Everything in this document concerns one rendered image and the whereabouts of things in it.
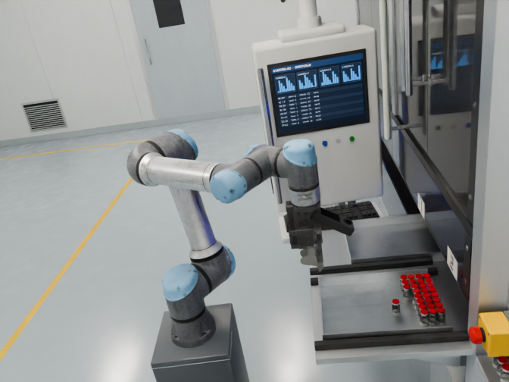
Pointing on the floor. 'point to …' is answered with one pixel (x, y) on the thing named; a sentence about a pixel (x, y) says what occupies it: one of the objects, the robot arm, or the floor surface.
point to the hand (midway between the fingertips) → (322, 266)
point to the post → (491, 179)
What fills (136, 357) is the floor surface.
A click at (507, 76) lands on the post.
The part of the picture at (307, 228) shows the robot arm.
